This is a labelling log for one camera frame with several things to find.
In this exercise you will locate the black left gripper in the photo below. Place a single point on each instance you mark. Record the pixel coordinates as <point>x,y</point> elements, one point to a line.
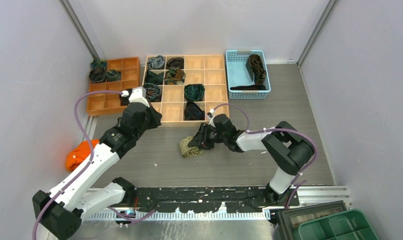
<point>156,116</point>

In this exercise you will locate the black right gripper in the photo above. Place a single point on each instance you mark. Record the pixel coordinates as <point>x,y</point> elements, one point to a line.
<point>200,140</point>

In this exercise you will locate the green floral patterned tie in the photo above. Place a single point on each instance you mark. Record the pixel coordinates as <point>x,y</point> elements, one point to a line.
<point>189,151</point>

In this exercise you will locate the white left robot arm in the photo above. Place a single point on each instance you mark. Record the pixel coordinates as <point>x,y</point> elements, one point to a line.
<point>63,209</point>

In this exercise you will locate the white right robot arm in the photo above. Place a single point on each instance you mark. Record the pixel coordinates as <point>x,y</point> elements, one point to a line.
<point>291,150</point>

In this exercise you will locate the rolled blue multicolour tie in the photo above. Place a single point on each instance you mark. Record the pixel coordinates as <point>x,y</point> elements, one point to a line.
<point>153,92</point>

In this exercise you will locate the rolled dark navy tie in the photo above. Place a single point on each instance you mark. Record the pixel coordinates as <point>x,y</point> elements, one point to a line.
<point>192,112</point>

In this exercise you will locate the rolled black orange tie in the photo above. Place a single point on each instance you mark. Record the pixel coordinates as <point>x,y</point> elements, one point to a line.
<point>124,101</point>

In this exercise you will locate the rolled dark green tie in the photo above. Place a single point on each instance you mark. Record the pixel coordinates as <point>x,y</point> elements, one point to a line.
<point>155,77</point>

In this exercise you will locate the light wooden compartment tray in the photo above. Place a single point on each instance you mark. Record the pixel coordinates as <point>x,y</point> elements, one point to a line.
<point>208,70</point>

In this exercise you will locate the rolled green orange tie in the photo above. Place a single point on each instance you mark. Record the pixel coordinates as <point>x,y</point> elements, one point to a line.
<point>174,76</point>

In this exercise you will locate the orange wooden compartment tray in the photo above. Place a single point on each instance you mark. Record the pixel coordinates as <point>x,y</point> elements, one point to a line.
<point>105,101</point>

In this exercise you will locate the rolled grey blue tie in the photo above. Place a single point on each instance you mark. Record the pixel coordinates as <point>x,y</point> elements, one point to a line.
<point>156,62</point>

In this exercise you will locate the rolled green patterned tie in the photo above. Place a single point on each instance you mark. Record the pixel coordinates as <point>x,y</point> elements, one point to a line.
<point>113,75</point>

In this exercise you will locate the rolled dark brown tie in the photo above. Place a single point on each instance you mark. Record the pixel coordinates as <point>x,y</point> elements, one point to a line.
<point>175,62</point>

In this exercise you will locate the rolled dark striped tie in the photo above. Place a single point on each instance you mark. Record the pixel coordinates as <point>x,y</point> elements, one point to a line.
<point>97,75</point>

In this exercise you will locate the rolled teal tie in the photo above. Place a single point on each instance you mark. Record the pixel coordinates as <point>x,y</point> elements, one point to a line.
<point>99,64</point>

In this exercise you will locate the light blue plastic basket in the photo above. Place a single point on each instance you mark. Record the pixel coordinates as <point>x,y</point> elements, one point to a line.
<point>237,75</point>

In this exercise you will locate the navy red striped tie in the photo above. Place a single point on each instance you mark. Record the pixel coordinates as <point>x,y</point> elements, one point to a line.
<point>253,87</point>

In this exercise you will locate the orange cloth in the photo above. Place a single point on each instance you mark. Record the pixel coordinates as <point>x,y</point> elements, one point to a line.
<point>77,156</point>

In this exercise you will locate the brown orange patterned tie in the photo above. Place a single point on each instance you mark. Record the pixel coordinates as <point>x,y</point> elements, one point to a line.
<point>255,68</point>

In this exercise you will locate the dark framed box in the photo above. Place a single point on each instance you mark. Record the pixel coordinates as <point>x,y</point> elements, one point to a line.
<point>290,219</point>

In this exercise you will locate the green plastic organizer bin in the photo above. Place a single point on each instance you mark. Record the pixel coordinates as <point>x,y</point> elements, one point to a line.
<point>346,225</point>

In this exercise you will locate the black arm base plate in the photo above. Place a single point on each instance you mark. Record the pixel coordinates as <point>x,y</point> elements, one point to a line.
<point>235,199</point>

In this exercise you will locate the aluminium frame rail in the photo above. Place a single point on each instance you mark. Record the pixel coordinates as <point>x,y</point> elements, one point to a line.
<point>308,195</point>

